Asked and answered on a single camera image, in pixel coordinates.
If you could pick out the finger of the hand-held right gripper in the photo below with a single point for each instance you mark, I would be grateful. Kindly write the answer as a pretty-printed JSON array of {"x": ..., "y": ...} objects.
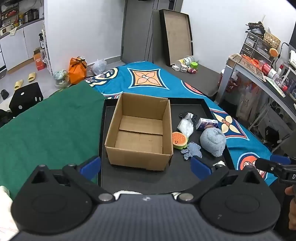
[
  {"x": 279, "y": 158},
  {"x": 266, "y": 165}
]

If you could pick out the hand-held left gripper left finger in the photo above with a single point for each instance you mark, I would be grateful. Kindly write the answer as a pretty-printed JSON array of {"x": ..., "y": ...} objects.
[{"x": 91, "y": 165}]

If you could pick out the burger plush toy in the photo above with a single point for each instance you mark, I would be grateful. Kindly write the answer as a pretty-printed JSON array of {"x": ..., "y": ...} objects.
[{"x": 179, "y": 139}]

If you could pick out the brown cardboard box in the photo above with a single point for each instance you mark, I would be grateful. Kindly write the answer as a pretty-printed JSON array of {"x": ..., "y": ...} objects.
[{"x": 138, "y": 157}]

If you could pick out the small white toy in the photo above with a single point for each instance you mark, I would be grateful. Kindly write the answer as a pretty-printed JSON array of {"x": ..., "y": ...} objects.
[{"x": 183, "y": 68}]

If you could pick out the grey door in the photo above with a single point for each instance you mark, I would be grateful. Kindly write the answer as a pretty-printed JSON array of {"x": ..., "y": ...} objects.
[{"x": 136, "y": 30}]

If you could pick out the white plastic shopping bag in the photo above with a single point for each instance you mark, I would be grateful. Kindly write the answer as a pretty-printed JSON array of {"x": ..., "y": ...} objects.
[{"x": 99, "y": 67}]

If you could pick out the dark crumpled object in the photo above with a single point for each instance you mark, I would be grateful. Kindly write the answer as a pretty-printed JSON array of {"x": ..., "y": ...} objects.
[{"x": 255, "y": 27}]

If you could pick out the grey plush toy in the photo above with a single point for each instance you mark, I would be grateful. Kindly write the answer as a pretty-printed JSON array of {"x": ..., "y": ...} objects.
[{"x": 212, "y": 141}]

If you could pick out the beige tote bag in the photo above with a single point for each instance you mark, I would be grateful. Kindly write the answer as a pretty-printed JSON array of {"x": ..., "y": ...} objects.
[{"x": 247, "y": 102}]

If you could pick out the clear bag green contents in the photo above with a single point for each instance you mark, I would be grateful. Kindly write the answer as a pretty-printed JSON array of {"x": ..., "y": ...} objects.
[{"x": 61, "y": 78}]

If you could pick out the green hexagonal container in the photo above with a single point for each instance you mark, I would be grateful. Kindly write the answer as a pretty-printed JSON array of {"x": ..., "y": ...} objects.
[{"x": 194, "y": 64}]

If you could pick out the grey metal desk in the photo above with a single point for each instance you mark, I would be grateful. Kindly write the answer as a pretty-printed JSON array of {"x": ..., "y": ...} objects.
[{"x": 227, "y": 78}]

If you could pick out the orange round plush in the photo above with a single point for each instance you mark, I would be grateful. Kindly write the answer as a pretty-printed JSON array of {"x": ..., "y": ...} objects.
[{"x": 274, "y": 52}]

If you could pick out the orange gift bag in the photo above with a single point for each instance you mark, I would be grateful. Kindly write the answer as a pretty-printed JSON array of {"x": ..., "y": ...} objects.
[{"x": 77, "y": 71}]

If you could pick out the large brown-bottomed black tray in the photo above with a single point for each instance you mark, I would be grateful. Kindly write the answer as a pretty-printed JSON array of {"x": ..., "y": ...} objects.
[{"x": 177, "y": 37}]

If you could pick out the black spray bottle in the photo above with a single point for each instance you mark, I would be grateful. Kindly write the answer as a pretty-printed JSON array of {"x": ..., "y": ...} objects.
[{"x": 41, "y": 40}]

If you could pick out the red cup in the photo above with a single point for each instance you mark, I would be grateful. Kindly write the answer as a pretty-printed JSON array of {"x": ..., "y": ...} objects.
[{"x": 222, "y": 77}]

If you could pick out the dark clothes pile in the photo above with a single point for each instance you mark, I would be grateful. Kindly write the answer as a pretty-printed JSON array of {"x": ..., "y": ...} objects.
[{"x": 4, "y": 117}]

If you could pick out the red snack packet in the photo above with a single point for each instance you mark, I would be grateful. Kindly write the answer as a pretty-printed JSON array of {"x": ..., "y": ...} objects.
[{"x": 251, "y": 60}]

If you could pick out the wicker basket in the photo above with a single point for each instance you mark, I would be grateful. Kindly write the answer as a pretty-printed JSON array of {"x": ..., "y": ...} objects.
[{"x": 271, "y": 39}]

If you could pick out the purple tissue pack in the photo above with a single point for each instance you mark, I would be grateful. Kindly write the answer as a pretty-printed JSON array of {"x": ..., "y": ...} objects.
[{"x": 203, "y": 122}]

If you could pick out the red basket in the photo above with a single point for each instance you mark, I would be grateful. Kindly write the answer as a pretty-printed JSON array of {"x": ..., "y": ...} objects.
[{"x": 232, "y": 84}]

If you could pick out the patterned desk mat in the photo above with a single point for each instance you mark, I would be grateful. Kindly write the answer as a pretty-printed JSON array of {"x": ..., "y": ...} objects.
[{"x": 240, "y": 60}]

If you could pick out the white charger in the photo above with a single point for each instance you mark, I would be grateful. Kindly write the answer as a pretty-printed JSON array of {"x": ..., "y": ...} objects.
[{"x": 175, "y": 68}]

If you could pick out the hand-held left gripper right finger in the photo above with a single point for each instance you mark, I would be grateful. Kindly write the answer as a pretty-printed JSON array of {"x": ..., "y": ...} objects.
[{"x": 200, "y": 168}]

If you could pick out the blue patterned blanket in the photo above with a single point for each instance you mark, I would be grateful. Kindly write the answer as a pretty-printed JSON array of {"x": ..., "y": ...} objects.
[{"x": 161, "y": 88}]

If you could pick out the small red toy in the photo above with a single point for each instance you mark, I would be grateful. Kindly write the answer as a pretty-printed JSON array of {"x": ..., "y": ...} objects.
[{"x": 192, "y": 70}]

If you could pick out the row of kitchen bottles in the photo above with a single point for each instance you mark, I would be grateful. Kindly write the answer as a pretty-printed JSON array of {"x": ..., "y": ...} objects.
[{"x": 13, "y": 14}]

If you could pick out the black slipper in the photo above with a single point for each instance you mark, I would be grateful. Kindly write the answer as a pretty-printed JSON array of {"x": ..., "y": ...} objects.
[{"x": 4, "y": 94}]

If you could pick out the black cube stool white dots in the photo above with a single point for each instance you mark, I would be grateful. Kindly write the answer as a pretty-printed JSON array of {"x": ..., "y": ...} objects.
[{"x": 25, "y": 99}]

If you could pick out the green white packet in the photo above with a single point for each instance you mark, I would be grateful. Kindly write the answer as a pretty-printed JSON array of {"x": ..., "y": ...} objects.
[{"x": 276, "y": 85}]

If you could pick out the clear bottle red label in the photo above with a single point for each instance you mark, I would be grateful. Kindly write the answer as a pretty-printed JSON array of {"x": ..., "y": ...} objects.
[{"x": 268, "y": 69}]

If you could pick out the clear drawer organizer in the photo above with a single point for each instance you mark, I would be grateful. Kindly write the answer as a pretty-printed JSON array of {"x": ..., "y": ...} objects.
[{"x": 251, "y": 44}]

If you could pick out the pale cloth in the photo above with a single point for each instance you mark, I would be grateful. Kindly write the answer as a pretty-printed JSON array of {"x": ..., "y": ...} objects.
[{"x": 13, "y": 31}]

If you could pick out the person's right hand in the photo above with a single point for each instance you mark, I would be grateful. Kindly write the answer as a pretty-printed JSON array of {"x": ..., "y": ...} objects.
[{"x": 290, "y": 191}]

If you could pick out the blue knitted cloth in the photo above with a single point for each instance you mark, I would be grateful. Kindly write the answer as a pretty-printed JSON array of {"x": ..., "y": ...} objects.
[{"x": 193, "y": 149}]

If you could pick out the yellow slipper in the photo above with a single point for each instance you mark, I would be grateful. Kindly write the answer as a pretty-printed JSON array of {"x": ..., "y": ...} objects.
[
  {"x": 18, "y": 85},
  {"x": 31, "y": 77}
]

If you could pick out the white kitchen cabinet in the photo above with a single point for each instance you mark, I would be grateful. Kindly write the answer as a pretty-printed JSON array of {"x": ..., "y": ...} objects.
[{"x": 16, "y": 46}]

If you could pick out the orange cardboard carton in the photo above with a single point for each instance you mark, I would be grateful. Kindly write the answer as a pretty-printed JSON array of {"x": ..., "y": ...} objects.
[{"x": 38, "y": 62}]

